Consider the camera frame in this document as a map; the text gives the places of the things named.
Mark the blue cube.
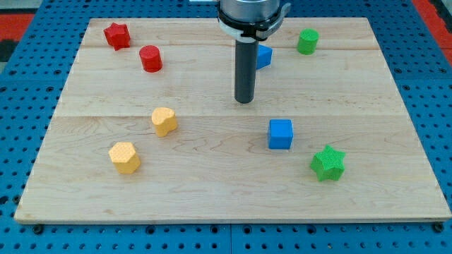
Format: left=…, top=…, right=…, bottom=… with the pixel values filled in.
left=268, top=119, right=294, bottom=150

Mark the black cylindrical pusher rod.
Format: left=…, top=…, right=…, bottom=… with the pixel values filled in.
left=234, top=41, right=258, bottom=104

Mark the wooden board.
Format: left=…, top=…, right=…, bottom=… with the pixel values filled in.
left=15, top=18, right=451, bottom=224

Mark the green star block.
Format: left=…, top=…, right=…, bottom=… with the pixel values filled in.
left=310, top=145, right=346, bottom=181

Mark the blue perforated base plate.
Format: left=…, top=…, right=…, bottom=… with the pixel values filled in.
left=1, top=0, right=451, bottom=253

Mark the yellow hexagon block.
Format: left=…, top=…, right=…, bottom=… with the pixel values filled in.
left=108, top=142, right=141, bottom=174

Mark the red star block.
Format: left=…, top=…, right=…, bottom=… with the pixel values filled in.
left=104, top=23, right=131, bottom=51

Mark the red cylinder block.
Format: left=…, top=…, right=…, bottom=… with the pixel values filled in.
left=139, top=45, right=162, bottom=73

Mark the green cylinder block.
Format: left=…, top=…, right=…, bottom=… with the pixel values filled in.
left=297, top=28, right=319, bottom=55

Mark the blue triangular block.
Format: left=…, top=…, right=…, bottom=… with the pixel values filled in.
left=256, top=44, right=273, bottom=70

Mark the yellow heart block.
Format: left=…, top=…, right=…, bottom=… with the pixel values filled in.
left=151, top=107, right=178, bottom=137

